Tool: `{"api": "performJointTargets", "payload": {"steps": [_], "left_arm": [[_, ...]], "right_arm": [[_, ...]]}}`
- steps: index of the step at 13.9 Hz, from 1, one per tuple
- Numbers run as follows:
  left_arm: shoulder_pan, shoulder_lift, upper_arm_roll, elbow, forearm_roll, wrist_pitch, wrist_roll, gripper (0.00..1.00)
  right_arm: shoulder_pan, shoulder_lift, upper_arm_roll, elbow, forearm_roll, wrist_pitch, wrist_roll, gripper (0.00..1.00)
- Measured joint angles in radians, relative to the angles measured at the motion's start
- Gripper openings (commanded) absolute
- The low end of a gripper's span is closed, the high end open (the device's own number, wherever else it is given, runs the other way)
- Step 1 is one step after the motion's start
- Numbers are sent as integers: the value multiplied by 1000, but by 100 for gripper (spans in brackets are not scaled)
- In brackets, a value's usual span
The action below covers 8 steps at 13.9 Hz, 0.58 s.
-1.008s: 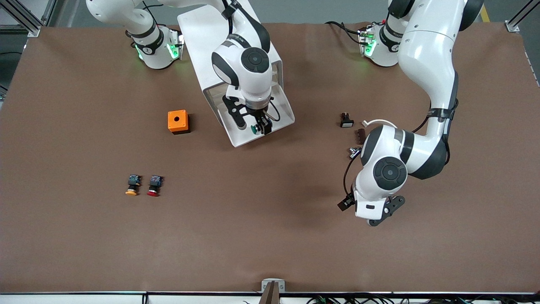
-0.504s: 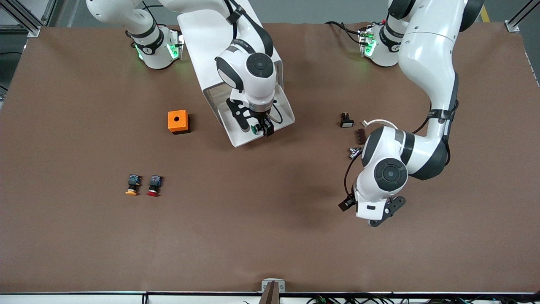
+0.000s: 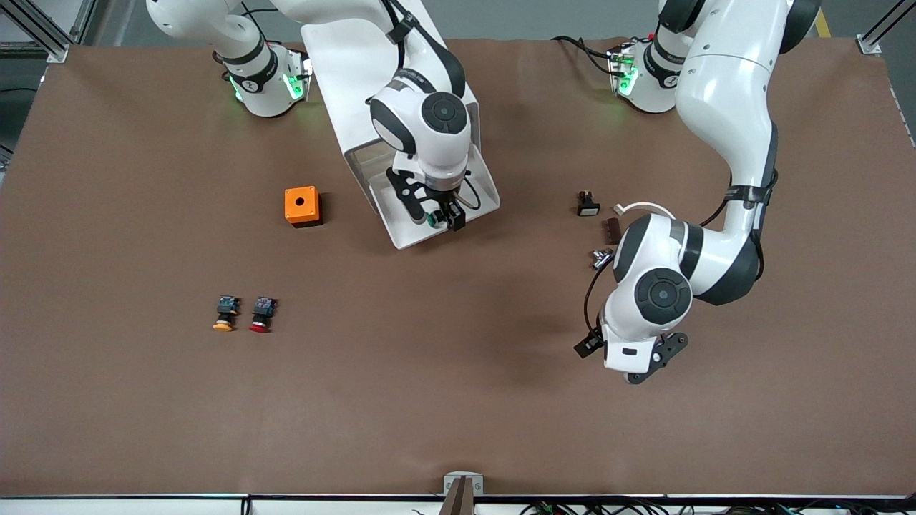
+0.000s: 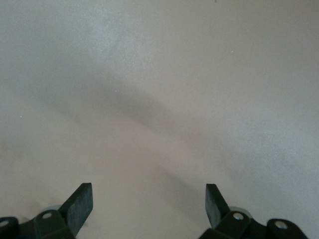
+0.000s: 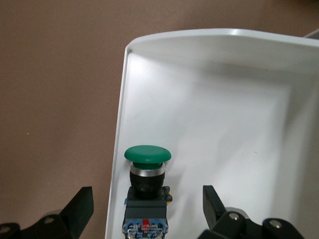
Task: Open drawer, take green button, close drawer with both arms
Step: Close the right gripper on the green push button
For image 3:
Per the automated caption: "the white plastic drawer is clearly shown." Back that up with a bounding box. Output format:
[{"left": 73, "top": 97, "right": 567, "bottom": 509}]
[
  {"left": 369, "top": 139, "right": 500, "bottom": 250},
  {"left": 351, "top": 139, "right": 393, "bottom": 169}
]

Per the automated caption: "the white drawer cabinet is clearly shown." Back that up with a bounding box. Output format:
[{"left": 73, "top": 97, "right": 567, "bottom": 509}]
[{"left": 301, "top": 0, "right": 480, "bottom": 215}]

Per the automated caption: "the red mushroom push button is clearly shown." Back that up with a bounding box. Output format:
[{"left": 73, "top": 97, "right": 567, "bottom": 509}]
[{"left": 249, "top": 295, "right": 278, "bottom": 334}]

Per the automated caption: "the yellow mushroom push button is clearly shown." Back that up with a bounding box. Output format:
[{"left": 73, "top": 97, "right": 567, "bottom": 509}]
[{"left": 212, "top": 294, "right": 238, "bottom": 333}]

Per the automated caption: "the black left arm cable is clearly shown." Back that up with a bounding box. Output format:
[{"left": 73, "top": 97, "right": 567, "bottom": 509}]
[{"left": 583, "top": 254, "right": 620, "bottom": 340}]

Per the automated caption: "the orange button enclosure box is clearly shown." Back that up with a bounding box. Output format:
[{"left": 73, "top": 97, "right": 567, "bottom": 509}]
[{"left": 284, "top": 186, "right": 323, "bottom": 228}]

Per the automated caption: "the white half-ring clamp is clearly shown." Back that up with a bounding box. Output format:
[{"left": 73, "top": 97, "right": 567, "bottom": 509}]
[{"left": 614, "top": 202, "right": 677, "bottom": 222}]

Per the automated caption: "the tangled cable bundle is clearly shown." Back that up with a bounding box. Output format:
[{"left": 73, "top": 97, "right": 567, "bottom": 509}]
[{"left": 519, "top": 499, "right": 916, "bottom": 515}]

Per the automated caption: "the black base cable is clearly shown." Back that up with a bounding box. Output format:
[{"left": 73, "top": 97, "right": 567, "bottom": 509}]
[{"left": 551, "top": 36, "right": 618, "bottom": 76}]

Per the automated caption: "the grey metal bracket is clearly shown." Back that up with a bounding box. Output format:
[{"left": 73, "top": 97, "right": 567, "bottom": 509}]
[{"left": 444, "top": 472, "right": 484, "bottom": 496}]

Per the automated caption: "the aluminium frame post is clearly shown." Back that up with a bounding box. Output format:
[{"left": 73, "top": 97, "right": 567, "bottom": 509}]
[
  {"left": 0, "top": 0, "right": 97, "bottom": 64},
  {"left": 857, "top": 0, "right": 916, "bottom": 57}
]

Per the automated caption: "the white table edge rail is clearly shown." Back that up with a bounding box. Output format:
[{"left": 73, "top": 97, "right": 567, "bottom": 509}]
[{"left": 0, "top": 492, "right": 916, "bottom": 515}]

